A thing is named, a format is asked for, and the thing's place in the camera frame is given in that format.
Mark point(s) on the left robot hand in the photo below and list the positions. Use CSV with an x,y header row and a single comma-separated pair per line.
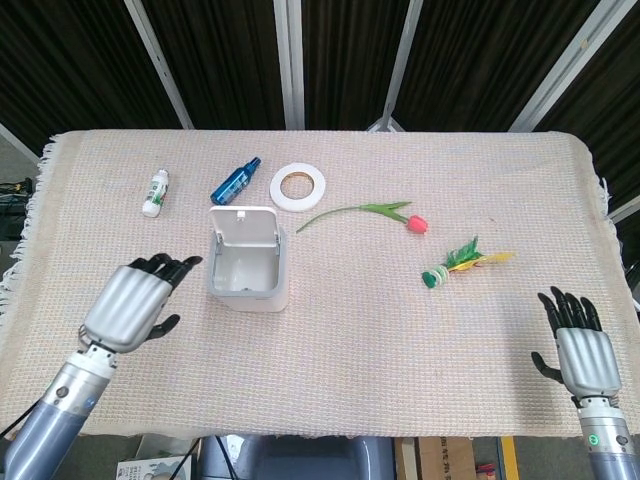
x,y
127,310

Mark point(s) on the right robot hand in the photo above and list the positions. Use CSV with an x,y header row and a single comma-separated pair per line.
x,y
582,357

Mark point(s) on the white small trash bin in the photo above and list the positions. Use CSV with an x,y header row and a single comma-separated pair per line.
x,y
247,257

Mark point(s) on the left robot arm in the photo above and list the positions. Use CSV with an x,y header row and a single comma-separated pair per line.
x,y
52,415

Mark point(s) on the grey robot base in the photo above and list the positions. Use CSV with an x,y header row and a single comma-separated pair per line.
x,y
295,457

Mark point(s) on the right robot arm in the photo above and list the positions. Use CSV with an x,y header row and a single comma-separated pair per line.
x,y
607,437

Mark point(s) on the small white bottle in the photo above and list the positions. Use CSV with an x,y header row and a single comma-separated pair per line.
x,y
156,192

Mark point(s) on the green yellow feather shuttlecock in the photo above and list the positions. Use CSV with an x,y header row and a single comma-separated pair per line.
x,y
457,265

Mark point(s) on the white printed box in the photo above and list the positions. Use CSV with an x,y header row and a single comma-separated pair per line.
x,y
150,467

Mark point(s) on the blue spray bottle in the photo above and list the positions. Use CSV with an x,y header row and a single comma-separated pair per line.
x,y
235,182

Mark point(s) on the brown cardboard box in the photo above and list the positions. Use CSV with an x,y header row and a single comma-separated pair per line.
x,y
440,457

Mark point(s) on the white tape roll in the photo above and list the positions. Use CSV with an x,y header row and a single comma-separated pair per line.
x,y
297,187

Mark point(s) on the beige woven tablecloth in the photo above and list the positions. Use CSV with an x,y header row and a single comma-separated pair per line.
x,y
350,350

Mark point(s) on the artificial red tulip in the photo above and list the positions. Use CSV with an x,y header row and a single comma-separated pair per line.
x,y
380,212

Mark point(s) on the black curtain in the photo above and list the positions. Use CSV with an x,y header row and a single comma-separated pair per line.
x,y
350,55

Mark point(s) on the white metal frame bar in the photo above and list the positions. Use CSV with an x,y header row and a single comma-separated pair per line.
x,y
567,65
290,62
159,62
397,65

